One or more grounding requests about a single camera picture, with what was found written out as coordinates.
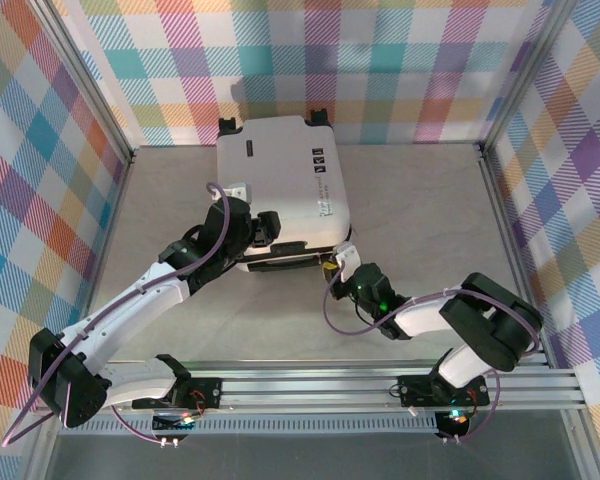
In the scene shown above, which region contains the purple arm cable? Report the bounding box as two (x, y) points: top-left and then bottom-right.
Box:
(322, 279), (542, 446)
(2, 181), (232, 448)

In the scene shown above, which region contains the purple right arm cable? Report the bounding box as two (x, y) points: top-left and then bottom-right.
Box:
(322, 279), (542, 446)

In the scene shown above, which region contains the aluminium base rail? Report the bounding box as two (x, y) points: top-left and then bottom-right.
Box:
(34, 358), (587, 417)

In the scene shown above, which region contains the aluminium table side rail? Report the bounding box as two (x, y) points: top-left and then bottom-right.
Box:
(67, 149), (139, 374)
(477, 144), (551, 367)

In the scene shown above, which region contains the grey slotted cable duct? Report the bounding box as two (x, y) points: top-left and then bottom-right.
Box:
(58, 418), (440, 436)

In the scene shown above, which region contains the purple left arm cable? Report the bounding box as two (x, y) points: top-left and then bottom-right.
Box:
(2, 181), (232, 448)

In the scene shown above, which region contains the aluminium frame post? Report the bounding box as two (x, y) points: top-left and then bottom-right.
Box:
(29, 0), (137, 166)
(479, 0), (581, 157)

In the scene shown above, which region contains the white hard-shell suitcase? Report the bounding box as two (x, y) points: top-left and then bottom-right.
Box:
(214, 107), (356, 276)

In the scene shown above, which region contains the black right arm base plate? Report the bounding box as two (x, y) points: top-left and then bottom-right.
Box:
(396, 374), (490, 409)

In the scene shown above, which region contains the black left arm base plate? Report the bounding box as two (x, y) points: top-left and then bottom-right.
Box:
(129, 377), (225, 413)

